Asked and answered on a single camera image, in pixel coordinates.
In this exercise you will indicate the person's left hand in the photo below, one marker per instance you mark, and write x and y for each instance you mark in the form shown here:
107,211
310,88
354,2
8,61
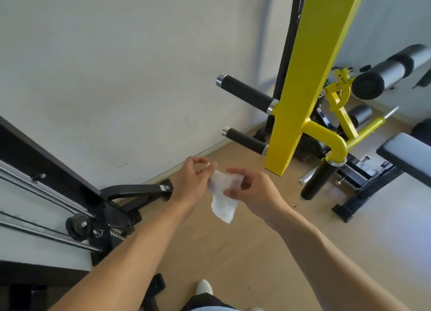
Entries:
190,183

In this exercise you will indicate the person's right hand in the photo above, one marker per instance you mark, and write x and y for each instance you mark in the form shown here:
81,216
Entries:
262,196

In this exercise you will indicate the white wet wipe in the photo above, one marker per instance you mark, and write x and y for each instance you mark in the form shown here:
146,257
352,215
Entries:
224,199

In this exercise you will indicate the yellow fitness equipment arm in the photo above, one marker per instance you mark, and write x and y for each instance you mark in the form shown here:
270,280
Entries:
303,85

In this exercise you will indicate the person's right forearm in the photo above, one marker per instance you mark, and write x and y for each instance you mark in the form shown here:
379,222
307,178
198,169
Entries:
330,270

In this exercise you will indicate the person's left forearm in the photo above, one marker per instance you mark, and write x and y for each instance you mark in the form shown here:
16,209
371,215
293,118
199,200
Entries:
128,263

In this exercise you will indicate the person's light blue clothing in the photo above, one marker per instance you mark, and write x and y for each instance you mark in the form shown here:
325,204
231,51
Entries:
208,302

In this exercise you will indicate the white shoe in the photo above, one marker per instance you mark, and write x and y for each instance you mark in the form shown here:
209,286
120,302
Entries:
204,287

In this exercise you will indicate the black pulley wheel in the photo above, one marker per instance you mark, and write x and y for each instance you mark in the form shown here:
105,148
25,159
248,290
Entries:
78,227

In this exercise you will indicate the yellow leg developer bar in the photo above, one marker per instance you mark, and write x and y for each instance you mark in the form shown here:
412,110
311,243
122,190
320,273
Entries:
367,130

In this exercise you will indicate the small black foam roller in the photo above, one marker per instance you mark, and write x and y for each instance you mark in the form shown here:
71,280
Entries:
360,115

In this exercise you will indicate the grey padded seat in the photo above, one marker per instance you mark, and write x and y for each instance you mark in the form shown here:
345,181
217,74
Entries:
407,156

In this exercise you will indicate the large black foam roller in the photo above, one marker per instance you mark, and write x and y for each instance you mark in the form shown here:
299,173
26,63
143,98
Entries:
384,75

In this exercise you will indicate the black bench base frame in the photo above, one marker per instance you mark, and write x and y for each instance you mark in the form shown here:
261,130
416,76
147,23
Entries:
367,193

